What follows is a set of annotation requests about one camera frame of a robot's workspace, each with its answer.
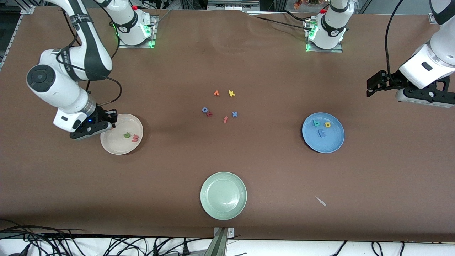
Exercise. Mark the orange decoration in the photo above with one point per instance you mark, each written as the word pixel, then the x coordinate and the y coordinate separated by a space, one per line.
pixel 297 4

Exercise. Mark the small grey tape scrap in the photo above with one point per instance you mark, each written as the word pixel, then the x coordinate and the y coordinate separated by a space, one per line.
pixel 321 201

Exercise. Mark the beige brown plate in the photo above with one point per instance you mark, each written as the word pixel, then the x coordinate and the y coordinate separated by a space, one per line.
pixel 121 147

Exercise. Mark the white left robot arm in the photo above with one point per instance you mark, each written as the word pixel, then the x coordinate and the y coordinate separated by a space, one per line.
pixel 330 32

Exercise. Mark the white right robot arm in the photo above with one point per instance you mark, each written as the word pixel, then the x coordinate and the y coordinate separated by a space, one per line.
pixel 89 53

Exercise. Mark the silver metal frame piece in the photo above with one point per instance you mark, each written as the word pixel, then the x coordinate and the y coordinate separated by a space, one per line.
pixel 233 5

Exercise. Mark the pale green plate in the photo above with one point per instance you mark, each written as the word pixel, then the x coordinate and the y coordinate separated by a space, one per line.
pixel 223 196

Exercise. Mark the brown table cover sheet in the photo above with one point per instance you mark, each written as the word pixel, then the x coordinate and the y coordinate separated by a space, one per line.
pixel 227 53

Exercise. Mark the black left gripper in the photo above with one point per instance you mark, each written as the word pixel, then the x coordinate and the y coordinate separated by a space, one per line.
pixel 390 81

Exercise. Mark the red foam letter w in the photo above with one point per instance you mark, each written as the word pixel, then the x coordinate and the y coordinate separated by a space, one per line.
pixel 135 138

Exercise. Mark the aluminium table frame rail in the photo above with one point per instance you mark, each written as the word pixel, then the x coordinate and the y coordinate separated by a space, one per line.
pixel 432 17
pixel 16 35

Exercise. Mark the blue plate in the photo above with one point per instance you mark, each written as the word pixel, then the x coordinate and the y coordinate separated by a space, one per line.
pixel 332 142

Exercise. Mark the blue foam letter m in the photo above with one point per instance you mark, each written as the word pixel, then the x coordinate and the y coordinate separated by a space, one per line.
pixel 321 134

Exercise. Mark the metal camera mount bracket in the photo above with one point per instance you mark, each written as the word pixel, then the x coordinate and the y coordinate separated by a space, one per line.
pixel 220 243

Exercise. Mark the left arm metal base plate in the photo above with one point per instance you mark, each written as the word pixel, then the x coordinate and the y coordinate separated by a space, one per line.
pixel 320 50

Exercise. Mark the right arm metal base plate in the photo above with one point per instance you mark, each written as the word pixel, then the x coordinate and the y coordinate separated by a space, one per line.
pixel 154 21

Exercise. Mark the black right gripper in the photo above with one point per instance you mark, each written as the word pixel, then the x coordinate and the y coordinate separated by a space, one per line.
pixel 99 115

